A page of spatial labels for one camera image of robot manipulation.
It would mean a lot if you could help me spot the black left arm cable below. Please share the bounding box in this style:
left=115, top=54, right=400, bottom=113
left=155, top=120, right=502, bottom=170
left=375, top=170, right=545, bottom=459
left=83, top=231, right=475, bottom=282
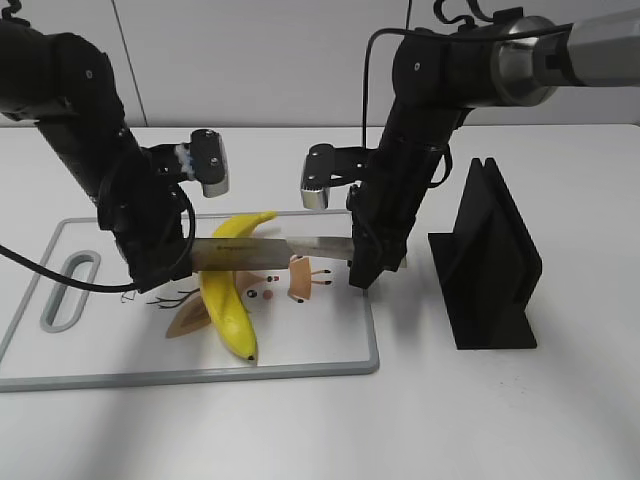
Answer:
left=0, top=187, right=197, bottom=293

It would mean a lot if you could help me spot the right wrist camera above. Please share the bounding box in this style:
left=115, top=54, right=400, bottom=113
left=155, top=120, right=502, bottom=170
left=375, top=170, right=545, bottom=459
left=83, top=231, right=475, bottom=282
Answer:
left=300, top=143, right=374, bottom=210

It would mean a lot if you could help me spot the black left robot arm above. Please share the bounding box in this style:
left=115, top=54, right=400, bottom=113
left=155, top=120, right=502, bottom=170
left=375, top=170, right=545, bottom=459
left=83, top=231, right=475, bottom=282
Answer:
left=1, top=19, right=195, bottom=292

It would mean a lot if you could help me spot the white-handled kitchen knife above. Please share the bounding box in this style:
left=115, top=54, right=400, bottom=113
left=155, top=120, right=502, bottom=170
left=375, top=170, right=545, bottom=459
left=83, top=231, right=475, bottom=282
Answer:
left=190, top=236, right=355, bottom=272

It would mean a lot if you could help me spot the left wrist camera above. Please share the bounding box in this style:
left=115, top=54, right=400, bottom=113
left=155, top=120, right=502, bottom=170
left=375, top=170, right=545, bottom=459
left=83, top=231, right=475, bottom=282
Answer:
left=167, top=129, right=229, bottom=198

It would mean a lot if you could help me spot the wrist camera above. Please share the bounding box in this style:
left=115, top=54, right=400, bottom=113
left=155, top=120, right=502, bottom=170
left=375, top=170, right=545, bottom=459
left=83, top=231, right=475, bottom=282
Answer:
left=167, top=129, right=229, bottom=198
left=300, top=143, right=374, bottom=210

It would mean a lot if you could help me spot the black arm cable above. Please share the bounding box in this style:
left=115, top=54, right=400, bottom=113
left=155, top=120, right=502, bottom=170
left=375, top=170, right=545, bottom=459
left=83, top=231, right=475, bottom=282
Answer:
left=0, top=187, right=197, bottom=293
left=360, top=0, right=501, bottom=151

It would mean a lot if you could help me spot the yellow plastic banana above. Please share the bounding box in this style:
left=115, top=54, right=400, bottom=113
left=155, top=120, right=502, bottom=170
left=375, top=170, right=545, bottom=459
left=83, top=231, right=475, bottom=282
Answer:
left=199, top=211, right=277, bottom=363

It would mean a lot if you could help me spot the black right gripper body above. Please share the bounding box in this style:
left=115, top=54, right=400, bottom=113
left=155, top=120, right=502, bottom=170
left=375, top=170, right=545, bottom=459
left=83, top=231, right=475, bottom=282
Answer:
left=347, top=134, right=446, bottom=250

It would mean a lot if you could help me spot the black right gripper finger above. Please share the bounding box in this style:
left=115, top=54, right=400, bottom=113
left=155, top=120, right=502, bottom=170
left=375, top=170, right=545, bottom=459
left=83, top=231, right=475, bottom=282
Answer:
left=349, top=238, right=395, bottom=288
left=382, top=244, right=406, bottom=272

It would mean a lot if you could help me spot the black knife stand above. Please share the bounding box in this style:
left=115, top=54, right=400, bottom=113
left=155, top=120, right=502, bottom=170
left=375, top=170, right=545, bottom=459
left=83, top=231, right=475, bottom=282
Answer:
left=428, top=157, right=542, bottom=350

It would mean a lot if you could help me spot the white deer cutting board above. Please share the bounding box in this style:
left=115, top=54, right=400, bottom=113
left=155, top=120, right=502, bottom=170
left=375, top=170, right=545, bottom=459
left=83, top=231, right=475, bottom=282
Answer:
left=0, top=209, right=379, bottom=393

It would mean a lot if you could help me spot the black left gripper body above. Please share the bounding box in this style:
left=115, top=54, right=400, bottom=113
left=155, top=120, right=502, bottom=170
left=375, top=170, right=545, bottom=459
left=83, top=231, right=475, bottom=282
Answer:
left=96, top=144, right=193, bottom=293

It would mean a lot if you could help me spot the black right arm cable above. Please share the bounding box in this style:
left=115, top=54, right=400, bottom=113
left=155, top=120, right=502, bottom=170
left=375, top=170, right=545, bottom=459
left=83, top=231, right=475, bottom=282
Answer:
left=360, top=0, right=501, bottom=151

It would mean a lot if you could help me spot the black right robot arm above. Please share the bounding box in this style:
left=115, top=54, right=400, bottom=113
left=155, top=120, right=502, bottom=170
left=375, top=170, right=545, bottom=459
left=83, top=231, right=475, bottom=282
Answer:
left=347, top=9, right=639, bottom=289

